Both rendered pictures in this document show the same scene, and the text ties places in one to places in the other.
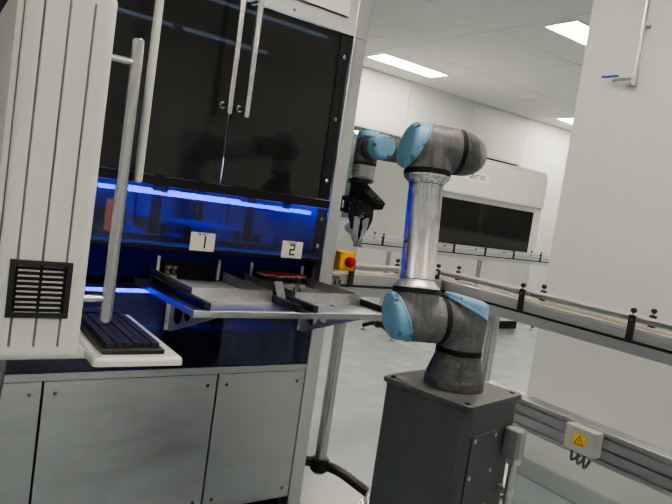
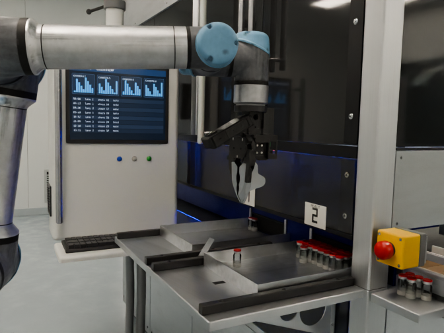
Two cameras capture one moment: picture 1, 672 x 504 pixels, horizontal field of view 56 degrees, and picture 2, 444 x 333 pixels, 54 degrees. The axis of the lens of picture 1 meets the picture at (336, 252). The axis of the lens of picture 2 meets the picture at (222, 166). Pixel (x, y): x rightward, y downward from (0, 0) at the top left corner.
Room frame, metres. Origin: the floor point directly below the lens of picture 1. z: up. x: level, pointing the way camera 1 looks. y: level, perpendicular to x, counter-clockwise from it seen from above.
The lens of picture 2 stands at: (2.15, -1.01, 1.25)
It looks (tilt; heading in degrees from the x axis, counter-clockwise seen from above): 5 degrees down; 98
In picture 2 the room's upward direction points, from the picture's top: 1 degrees clockwise
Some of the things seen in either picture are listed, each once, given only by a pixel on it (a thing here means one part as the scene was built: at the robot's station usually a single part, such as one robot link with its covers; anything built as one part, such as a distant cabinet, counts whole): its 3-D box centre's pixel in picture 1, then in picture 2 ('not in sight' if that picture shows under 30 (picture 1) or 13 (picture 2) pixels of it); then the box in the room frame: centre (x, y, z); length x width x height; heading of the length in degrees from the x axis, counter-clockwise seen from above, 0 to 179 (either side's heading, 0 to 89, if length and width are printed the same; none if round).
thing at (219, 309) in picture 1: (266, 299); (229, 259); (2.01, 0.20, 0.87); 0.70 x 0.48 x 0.02; 126
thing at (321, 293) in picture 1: (300, 288); (285, 264); (2.16, 0.10, 0.90); 0.34 x 0.26 x 0.04; 37
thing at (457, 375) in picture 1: (456, 365); not in sight; (1.59, -0.34, 0.84); 0.15 x 0.15 x 0.10
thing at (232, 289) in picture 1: (209, 284); (223, 234); (1.96, 0.38, 0.90); 0.34 x 0.26 x 0.04; 36
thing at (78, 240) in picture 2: (111, 327); (119, 239); (1.55, 0.52, 0.82); 0.40 x 0.14 x 0.02; 34
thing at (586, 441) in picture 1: (583, 440); not in sight; (2.21, -0.97, 0.50); 0.12 x 0.05 x 0.09; 36
